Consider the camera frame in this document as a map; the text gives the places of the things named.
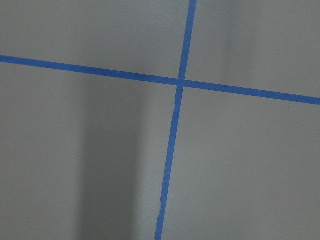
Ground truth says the blue tape line crosswise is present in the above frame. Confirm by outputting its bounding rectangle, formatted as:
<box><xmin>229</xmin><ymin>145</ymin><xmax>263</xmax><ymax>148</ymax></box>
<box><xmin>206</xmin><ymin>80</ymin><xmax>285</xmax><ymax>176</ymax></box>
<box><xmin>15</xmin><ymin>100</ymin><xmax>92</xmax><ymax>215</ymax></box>
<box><xmin>0</xmin><ymin>55</ymin><xmax>320</xmax><ymax>106</ymax></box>

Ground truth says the blue tape line lengthwise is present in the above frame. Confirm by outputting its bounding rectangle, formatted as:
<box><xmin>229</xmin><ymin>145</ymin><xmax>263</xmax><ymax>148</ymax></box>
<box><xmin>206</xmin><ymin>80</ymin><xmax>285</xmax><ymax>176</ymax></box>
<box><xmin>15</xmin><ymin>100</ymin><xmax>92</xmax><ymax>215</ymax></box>
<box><xmin>154</xmin><ymin>0</ymin><xmax>197</xmax><ymax>240</ymax></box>

